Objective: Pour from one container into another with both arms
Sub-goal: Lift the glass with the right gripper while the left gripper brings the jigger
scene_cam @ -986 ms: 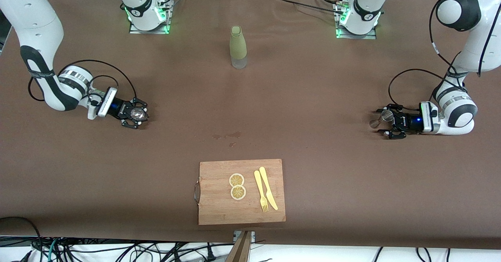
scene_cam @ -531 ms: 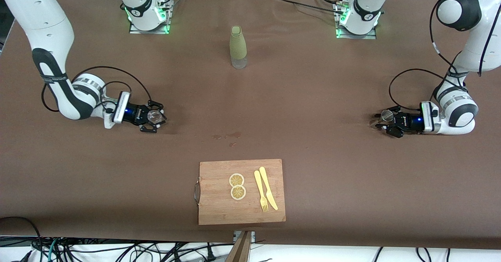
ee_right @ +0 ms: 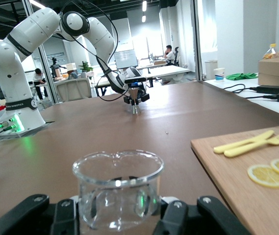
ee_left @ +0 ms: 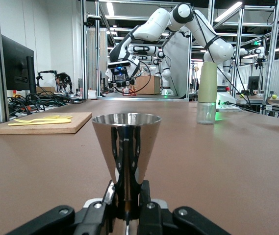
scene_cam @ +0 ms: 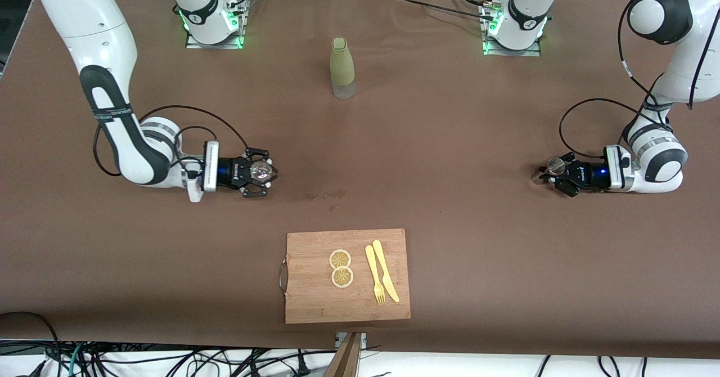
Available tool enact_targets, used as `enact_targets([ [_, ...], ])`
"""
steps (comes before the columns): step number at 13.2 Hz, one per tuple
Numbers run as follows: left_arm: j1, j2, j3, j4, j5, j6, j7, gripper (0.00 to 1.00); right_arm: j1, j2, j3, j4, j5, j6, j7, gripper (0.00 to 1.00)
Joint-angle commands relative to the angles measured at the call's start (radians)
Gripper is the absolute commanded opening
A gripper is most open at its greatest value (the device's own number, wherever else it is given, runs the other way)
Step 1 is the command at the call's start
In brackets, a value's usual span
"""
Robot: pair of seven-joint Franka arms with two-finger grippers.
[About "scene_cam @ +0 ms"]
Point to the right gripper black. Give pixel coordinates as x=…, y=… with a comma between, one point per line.
x=232, y=172

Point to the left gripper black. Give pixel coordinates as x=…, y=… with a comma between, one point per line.
x=586, y=175

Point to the small clear glass shaker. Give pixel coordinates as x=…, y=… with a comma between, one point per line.
x=260, y=171

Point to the steel jigger measuring cup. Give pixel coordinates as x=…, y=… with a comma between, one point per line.
x=556, y=166

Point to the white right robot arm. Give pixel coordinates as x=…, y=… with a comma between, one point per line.
x=101, y=28

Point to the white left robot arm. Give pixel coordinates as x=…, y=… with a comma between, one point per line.
x=664, y=157

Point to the lemon slice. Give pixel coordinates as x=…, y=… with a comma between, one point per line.
x=340, y=259
x=342, y=277

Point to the brown table cover sheet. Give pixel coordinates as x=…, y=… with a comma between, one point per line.
x=394, y=169

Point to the bottle with green sleeve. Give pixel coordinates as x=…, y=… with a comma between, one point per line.
x=342, y=64

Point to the wooden cutting board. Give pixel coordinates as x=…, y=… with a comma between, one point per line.
x=315, y=298

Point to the yellow plastic fork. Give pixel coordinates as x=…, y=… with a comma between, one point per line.
x=372, y=267

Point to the yellow plastic knife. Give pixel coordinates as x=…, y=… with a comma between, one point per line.
x=383, y=265

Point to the black power plug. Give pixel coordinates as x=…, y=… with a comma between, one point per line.
x=302, y=364

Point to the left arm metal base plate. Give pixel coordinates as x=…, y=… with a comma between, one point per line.
x=514, y=52

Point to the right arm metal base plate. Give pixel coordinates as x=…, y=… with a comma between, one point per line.
x=214, y=45

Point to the small metal bracket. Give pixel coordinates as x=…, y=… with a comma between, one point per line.
x=363, y=339

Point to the wooden post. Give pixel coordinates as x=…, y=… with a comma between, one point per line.
x=344, y=360

